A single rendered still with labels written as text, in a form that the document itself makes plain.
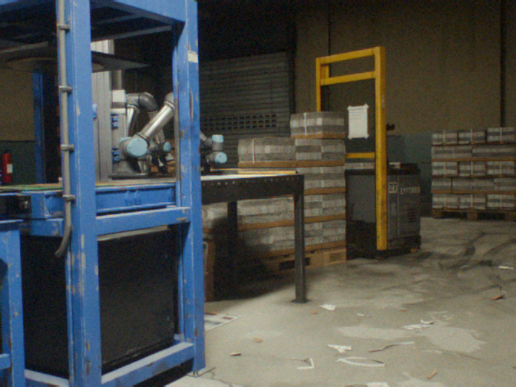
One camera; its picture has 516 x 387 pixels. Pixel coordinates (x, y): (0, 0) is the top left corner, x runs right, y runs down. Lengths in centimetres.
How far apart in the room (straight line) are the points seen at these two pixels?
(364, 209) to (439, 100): 552
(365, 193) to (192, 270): 337
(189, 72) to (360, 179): 343
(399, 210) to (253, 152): 159
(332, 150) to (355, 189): 70
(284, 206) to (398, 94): 668
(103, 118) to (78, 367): 229
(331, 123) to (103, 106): 200
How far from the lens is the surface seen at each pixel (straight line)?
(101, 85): 423
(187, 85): 258
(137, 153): 386
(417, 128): 1112
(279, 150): 482
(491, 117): 1075
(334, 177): 528
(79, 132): 212
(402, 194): 578
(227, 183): 313
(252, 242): 466
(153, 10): 247
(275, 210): 479
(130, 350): 249
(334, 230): 531
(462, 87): 1098
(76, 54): 214
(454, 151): 928
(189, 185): 256
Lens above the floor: 88
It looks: 3 degrees down
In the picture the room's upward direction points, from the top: 1 degrees counter-clockwise
